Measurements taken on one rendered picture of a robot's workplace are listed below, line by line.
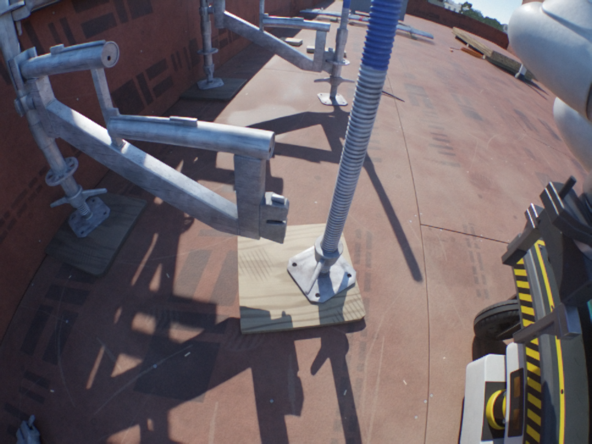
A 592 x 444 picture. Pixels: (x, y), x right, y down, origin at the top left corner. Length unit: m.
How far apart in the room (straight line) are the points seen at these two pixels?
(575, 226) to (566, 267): 0.07
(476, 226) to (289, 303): 0.76
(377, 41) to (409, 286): 0.64
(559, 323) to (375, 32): 0.40
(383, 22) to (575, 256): 0.34
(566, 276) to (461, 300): 0.56
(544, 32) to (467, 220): 0.86
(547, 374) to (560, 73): 0.42
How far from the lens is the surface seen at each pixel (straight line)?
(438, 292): 0.85
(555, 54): 0.36
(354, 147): 0.43
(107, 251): 0.90
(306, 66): 1.53
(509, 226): 1.26
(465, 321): 0.86
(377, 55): 0.37
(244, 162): 0.48
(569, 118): 0.65
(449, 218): 1.07
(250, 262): 0.74
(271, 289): 0.70
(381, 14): 0.36
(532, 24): 0.39
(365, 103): 0.39
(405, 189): 1.07
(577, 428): 0.60
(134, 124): 0.56
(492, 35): 12.97
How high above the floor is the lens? 0.65
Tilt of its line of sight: 50 degrees down
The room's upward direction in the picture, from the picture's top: 6 degrees clockwise
